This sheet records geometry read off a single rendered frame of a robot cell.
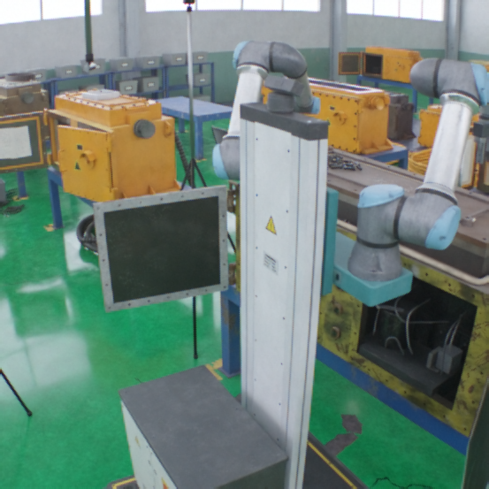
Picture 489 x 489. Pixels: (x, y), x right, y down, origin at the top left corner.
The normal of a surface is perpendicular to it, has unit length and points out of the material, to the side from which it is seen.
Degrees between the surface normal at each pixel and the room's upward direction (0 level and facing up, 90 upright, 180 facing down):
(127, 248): 90
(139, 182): 90
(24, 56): 90
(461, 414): 90
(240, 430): 0
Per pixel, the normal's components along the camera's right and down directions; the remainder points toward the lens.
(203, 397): -0.01, -0.92
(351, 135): -0.80, 0.24
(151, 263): 0.37, 0.36
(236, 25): 0.60, 0.31
